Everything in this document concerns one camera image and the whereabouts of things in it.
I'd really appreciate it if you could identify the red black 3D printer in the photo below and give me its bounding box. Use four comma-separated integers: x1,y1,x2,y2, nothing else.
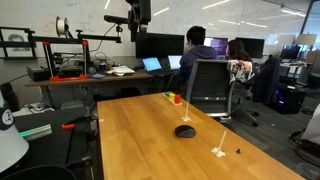
42,40,90,82

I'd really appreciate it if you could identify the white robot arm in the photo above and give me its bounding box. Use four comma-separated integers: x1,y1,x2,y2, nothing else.
126,0,151,42

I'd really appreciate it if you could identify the near white peg stand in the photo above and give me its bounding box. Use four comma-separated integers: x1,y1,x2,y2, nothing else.
212,132,227,157

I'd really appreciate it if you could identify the black monitor right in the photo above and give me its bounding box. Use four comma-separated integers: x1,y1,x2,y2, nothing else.
237,37,265,58

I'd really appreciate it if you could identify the grey mesh office chair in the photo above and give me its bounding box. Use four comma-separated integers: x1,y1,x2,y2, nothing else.
185,58,260,128

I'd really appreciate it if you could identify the open laptop left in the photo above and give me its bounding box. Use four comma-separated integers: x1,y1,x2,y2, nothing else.
142,57,172,77

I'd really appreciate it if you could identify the monitor with purple screen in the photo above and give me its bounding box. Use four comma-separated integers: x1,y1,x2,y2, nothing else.
204,37,228,56

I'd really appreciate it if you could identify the orange handled tool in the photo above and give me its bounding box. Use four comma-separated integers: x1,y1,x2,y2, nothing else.
61,124,75,129

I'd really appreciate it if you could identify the large black monitor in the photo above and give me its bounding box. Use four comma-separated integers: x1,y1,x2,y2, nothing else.
136,33,184,58

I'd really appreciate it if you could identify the open laptop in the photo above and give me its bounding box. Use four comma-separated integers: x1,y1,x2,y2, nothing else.
142,57,172,77
168,55,182,70

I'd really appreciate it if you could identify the stack of white papers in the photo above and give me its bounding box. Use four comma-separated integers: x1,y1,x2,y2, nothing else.
107,66,134,76

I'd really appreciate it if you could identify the person with long dark hair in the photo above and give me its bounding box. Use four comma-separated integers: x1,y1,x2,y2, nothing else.
225,39,252,62

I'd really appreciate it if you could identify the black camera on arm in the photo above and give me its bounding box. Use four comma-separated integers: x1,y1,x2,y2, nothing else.
104,15,128,24

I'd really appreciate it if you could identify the floral cloth on chair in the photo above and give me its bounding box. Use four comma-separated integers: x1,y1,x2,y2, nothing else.
227,60,255,83

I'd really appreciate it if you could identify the white filament spool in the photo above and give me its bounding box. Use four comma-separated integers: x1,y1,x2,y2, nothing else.
56,16,69,38

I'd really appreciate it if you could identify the colourful stacking block toy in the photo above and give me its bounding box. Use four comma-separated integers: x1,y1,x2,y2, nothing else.
164,92,182,105

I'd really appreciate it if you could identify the wooden side desk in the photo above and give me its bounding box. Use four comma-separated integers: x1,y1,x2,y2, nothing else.
25,70,152,108

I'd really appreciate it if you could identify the white peg stand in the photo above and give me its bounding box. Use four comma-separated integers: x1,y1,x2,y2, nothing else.
212,132,227,157
181,102,191,122

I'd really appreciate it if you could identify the far white peg stand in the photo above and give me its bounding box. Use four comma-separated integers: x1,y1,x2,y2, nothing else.
181,102,191,122

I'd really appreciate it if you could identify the open laptop right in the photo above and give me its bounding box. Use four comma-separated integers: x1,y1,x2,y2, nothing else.
168,55,182,70

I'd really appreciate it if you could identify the person in blue hoodie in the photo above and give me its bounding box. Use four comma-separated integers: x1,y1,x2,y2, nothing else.
179,26,218,95

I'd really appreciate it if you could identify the black computer tower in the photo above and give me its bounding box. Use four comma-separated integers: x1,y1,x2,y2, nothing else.
273,86,306,114

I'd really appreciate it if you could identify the green clear box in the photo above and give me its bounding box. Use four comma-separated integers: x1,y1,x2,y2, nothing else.
20,124,52,141

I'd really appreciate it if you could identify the black computer mouse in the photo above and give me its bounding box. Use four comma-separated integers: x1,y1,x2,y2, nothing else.
174,125,196,138

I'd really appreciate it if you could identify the dark jacket on chair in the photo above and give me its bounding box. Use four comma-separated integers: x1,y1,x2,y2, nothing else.
252,56,280,105

